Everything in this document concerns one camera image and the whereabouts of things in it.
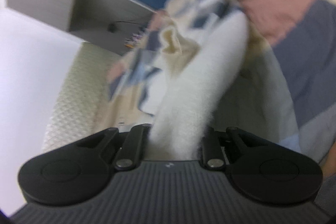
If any cluster of toiletry bottles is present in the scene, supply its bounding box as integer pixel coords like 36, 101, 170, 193
125, 27, 147, 50

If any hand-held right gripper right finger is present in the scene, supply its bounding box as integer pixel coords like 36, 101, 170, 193
201, 126, 265, 171

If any patchwork bedsheet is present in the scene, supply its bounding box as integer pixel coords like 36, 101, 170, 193
106, 0, 336, 180

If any cream quilted headboard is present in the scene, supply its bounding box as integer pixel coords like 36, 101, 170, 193
42, 43, 126, 153

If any black charger cable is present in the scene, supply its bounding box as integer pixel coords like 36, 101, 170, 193
113, 20, 147, 26

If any white fleece striped sweater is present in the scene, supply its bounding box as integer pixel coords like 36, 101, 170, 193
151, 0, 251, 161

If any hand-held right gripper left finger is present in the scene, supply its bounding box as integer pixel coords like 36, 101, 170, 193
75, 124, 153, 171

